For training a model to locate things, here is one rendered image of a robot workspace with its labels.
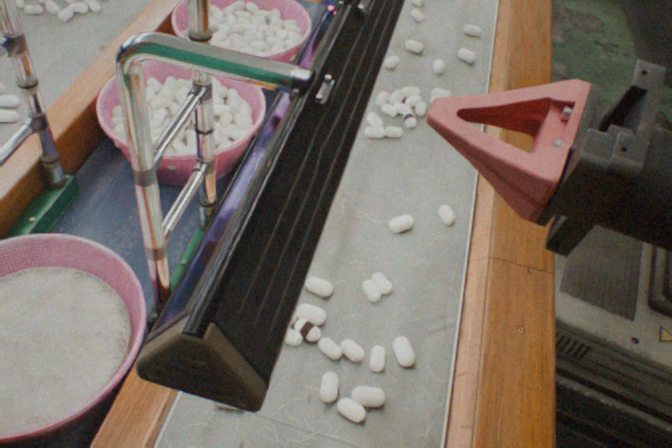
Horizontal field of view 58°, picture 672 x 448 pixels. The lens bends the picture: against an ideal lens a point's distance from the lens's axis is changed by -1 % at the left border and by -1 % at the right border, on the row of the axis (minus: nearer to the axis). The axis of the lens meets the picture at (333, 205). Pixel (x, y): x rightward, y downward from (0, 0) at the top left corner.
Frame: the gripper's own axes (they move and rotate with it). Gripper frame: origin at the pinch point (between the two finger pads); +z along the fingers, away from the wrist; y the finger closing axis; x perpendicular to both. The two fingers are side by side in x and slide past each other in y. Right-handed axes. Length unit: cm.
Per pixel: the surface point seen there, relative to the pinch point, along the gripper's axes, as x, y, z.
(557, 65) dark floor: 174, 188, -20
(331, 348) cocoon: -5.6, 44.4, 5.5
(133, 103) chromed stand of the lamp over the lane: 1.5, 15.5, 26.7
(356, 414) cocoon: -11.6, 42.3, -0.2
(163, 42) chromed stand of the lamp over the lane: 4.6, 9.4, 23.5
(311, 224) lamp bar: -4.3, 11.9, 6.7
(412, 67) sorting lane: 55, 67, 15
